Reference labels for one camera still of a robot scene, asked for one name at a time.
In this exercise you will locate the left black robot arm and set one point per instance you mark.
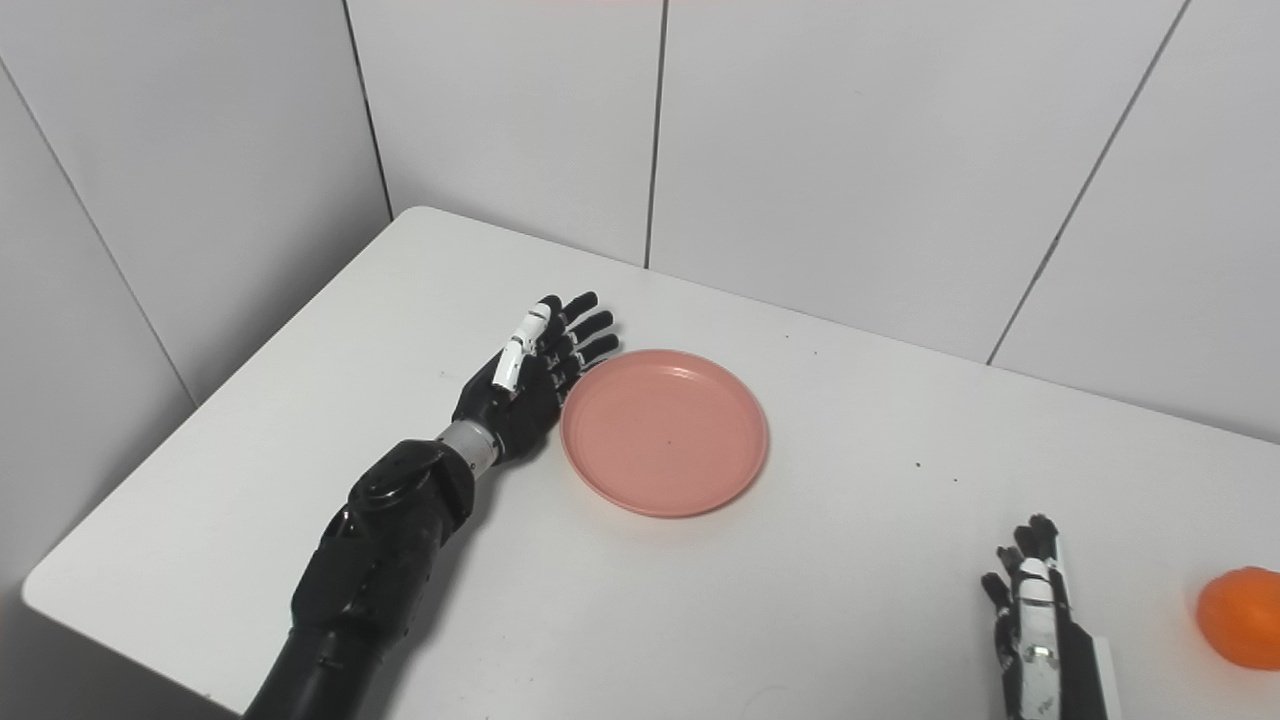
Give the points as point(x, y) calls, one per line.
point(380, 570)

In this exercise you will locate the pink round plate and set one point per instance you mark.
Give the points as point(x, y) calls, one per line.
point(664, 432)

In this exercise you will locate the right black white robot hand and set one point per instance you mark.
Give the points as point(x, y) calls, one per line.
point(1040, 640)

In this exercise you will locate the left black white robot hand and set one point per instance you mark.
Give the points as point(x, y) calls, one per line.
point(535, 375)

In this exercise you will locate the orange fruit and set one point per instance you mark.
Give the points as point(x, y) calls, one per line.
point(1242, 617)

